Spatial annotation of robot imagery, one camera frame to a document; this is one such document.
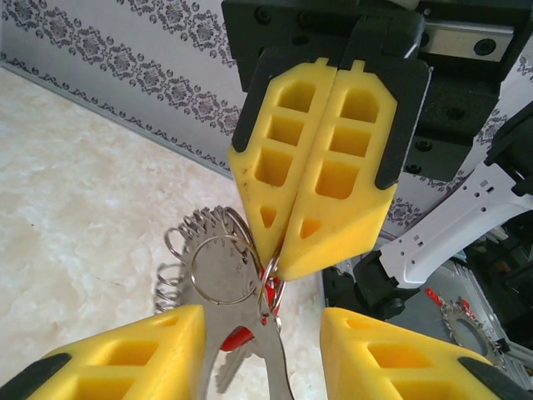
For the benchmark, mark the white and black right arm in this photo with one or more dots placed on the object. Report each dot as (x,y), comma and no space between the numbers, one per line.
(458,225)

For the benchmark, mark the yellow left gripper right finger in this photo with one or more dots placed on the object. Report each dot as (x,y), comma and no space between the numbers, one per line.
(416,366)

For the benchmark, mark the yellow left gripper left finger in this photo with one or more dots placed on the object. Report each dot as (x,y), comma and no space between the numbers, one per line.
(125,358)

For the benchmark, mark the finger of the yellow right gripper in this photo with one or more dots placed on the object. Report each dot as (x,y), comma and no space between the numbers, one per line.
(345,216)
(250,196)

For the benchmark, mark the red key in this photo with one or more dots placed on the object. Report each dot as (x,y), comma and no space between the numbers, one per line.
(433,296)
(237,337)

